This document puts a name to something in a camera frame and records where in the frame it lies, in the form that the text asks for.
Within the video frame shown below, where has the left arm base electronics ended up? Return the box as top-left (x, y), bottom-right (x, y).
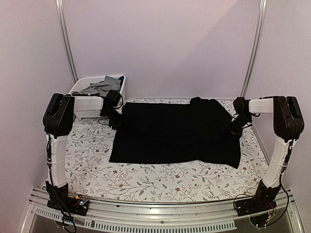
top-left (47, 195), bottom-right (89, 216)

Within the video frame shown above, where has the left aluminium frame post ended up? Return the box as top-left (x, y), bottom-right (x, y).
top-left (55, 0), bottom-right (78, 83)

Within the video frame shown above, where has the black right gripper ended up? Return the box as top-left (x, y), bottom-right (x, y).
top-left (221, 115), bottom-right (253, 141)

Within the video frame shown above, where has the blue garment in bin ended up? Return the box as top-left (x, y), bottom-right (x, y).
top-left (119, 76), bottom-right (125, 83)

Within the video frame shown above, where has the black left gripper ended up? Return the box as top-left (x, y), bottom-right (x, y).
top-left (102, 108), bottom-right (131, 130)

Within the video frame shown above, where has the floral tablecloth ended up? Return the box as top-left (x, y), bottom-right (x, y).
top-left (65, 100), bottom-right (268, 202)

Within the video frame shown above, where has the black t-shirt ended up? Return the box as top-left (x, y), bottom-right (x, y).
top-left (109, 97), bottom-right (241, 168)

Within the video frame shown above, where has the grey garment in bin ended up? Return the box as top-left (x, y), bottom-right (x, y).
top-left (69, 75), bottom-right (125, 97)

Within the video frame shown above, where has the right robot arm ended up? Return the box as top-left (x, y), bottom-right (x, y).
top-left (225, 96), bottom-right (304, 212)

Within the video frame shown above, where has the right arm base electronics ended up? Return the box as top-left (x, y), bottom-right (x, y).
top-left (233, 194), bottom-right (276, 228)

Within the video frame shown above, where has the white plastic laundry bin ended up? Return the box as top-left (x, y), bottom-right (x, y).
top-left (69, 75), bottom-right (126, 118)

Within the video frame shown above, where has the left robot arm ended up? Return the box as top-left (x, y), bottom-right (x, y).
top-left (43, 90), bottom-right (124, 211)

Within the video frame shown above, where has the aluminium frame post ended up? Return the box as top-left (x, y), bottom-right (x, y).
top-left (55, 0), bottom-right (78, 83)
top-left (240, 0), bottom-right (267, 98)

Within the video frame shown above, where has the aluminium front rail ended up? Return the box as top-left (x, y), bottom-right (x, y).
top-left (19, 188), bottom-right (306, 233)

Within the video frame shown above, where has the right aluminium frame post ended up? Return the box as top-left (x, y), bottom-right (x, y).
top-left (240, 0), bottom-right (267, 98)

